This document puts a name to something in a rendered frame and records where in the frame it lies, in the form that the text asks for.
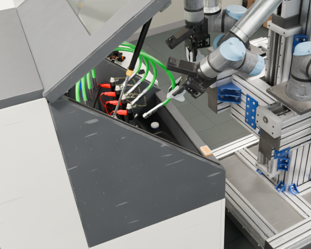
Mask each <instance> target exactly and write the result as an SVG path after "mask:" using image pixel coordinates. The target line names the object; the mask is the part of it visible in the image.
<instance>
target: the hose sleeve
mask: <svg viewBox="0 0 311 249"><path fill-rule="evenodd" d="M162 107H164V106H163V104H162V103H160V104H158V105H157V106H155V107H154V108H152V109H151V110H149V111H148V112H146V115H147V116H148V117H149V116H150V115H152V114H153V113H155V112H156V111H158V110H159V109H161V108H162Z"/></svg>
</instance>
